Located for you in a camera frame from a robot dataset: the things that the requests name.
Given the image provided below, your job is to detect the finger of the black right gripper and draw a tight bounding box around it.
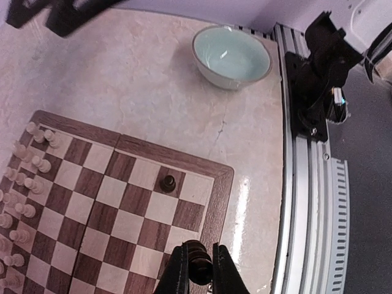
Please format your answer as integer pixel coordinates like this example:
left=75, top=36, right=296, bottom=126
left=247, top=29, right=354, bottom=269
left=6, top=0, right=61, bottom=29
left=45, top=0, right=122, bottom=37

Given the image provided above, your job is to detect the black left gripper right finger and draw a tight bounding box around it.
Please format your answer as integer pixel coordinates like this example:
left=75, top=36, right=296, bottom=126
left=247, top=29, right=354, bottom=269
left=212, top=243, right=250, bottom=294

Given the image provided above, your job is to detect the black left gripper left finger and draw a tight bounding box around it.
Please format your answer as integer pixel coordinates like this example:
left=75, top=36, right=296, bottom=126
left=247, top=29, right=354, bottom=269
left=154, top=243, right=189, bottom=294

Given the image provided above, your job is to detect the black chess piece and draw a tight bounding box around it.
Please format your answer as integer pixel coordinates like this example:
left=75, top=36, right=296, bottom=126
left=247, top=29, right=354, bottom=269
left=186, top=239, right=213, bottom=285

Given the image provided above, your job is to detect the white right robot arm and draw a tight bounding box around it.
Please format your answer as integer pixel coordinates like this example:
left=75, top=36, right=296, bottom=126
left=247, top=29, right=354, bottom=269
left=1, top=1, right=391, bottom=52

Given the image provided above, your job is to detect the wooden chess board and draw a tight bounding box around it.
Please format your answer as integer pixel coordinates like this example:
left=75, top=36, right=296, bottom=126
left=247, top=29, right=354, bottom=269
left=13, top=110, right=234, bottom=293

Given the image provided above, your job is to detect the black chess pawn on board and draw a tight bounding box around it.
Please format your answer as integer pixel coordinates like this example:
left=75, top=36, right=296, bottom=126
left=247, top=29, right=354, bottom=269
left=159, top=175, right=176, bottom=194

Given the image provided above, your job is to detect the row of white chess pieces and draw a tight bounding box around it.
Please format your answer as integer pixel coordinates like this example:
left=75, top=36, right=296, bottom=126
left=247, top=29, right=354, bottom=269
left=1, top=132, right=64, bottom=293

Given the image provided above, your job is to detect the pale green glass bowl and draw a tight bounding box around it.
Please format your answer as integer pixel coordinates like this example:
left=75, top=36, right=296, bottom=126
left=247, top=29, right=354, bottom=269
left=192, top=26, right=272, bottom=91

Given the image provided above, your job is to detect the aluminium front rail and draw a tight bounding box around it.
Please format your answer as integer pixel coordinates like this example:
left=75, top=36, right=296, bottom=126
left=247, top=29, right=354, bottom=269
left=271, top=24, right=350, bottom=293

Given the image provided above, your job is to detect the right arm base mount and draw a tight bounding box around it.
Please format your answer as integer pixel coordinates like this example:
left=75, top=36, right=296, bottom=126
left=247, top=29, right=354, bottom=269
left=285, top=11, right=363, bottom=142

